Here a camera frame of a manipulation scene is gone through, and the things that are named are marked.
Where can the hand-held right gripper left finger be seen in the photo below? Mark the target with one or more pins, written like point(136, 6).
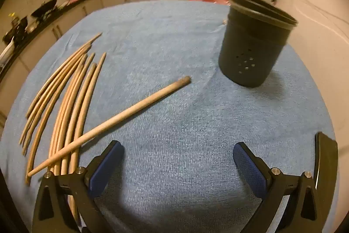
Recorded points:
point(105, 167)

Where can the black perforated utensil holder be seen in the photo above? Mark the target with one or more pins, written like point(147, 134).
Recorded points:
point(245, 44)

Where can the blue towel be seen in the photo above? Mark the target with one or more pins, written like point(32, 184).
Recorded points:
point(177, 126)

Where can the black curved panel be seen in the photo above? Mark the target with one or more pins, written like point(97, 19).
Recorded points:
point(327, 162)

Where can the black wok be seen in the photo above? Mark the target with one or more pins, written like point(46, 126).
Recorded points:
point(49, 5)

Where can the bunch of wooden chopsticks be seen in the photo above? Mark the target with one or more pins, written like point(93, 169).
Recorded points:
point(68, 118)

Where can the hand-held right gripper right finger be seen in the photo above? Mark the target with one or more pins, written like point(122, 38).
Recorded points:
point(249, 167)

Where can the wooden chopstick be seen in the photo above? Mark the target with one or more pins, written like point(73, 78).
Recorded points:
point(109, 126)

